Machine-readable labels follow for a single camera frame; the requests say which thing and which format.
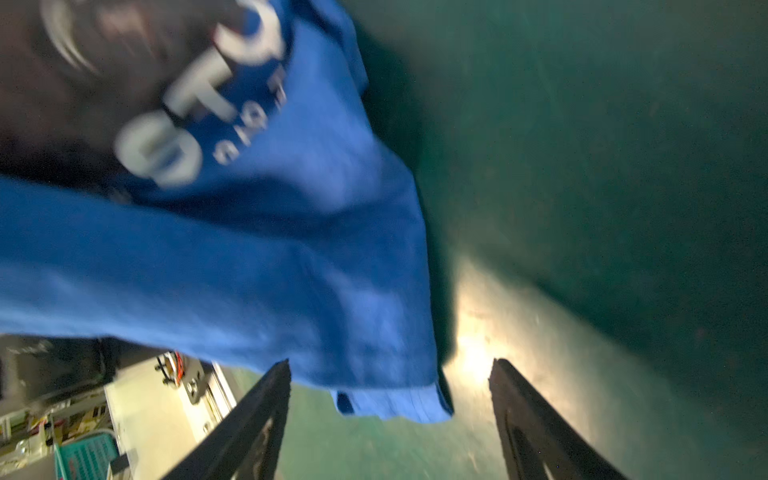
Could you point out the teal crate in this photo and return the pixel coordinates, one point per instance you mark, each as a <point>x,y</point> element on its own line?
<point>86,458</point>

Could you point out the blue panda print t-shirt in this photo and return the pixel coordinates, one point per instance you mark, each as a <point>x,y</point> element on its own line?
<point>202,176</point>

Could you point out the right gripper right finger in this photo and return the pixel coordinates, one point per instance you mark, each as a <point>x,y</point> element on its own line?
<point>537,442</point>

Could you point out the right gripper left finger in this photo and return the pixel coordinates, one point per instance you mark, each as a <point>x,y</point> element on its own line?
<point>247,443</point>

